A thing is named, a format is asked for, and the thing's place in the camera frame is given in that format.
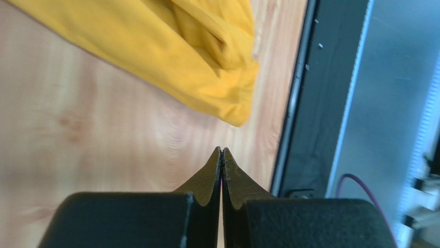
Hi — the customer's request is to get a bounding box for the white slotted cable duct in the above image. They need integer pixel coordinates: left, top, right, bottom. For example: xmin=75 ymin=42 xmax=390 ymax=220
xmin=396 ymin=60 xmax=439 ymax=247

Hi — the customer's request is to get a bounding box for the yellow t shirt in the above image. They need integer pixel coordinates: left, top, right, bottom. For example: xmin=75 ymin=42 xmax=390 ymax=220
xmin=12 ymin=1 xmax=259 ymax=127

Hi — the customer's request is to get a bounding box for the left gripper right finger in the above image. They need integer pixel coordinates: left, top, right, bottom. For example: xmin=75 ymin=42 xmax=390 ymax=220
xmin=222 ymin=148 xmax=275 ymax=247

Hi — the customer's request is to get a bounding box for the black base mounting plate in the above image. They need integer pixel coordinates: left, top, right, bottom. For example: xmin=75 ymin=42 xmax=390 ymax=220
xmin=270 ymin=1 xmax=373 ymax=198

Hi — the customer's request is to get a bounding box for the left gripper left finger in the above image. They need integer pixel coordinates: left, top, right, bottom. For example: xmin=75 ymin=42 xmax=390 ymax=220
xmin=174 ymin=147 xmax=221 ymax=247

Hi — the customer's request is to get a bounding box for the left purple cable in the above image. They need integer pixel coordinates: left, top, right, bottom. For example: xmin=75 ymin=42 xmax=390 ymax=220
xmin=336 ymin=173 xmax=396 ymax=241

